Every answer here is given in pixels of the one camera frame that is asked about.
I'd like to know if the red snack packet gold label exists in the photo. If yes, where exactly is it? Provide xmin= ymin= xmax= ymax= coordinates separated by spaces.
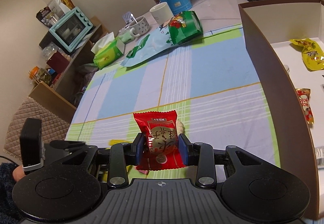
xmin=133 ymin=110 xmax=185 ymax=171

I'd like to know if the plaid tablecloth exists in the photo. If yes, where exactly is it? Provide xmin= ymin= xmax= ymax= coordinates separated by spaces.
xmin=66 ymin=25 xmax=280 ymax=166

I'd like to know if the quilted brown cushion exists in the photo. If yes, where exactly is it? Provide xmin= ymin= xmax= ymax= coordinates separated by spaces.
xmin=4 ymin=97 xmax=70 ymax=160

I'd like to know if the wooden shelf unit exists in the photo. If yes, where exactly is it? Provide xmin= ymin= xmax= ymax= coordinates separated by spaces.
xmin=29 ymin=16 xmax=108 ymax=123

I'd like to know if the green tissue pack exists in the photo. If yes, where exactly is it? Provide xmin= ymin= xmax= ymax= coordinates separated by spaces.
xmin=91 ymin=32 xmax=125 ymax=70

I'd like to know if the grey patterned mug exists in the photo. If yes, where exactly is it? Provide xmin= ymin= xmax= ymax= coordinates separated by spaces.
xmin=129 ymin=16 xmax=150 ymax=37

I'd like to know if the green snack bag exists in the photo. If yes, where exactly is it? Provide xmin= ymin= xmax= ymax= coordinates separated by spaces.
xmin=168 ymin=11 xmax=203 ymax=45

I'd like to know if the red yellow candy packet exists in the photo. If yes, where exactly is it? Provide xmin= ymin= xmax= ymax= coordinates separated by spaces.
xmin=296 ymin=88 xmax=314 ymax=125

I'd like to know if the teal mini oven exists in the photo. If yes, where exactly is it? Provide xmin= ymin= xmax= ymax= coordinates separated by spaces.
xmin=49 ymin=6 xmax=93 ymax=55

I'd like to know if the white ceramic cup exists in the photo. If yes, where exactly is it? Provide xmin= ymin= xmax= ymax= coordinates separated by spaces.
xmin=149 ymin=2 xmax=174 ymax=25

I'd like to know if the brown white storage box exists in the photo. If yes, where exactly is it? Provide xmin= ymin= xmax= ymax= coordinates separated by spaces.
xmin=239 ymin=0 xmax=323 ymax=221

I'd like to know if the yellow snack packet large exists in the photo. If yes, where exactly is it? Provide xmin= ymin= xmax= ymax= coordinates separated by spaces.
xmin=289 ymin=39 xmax=323 ymax=71

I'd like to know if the white ring biscuit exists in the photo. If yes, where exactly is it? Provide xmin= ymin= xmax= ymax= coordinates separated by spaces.
xmin=176 ymin=119 xmax=185 ymax=135

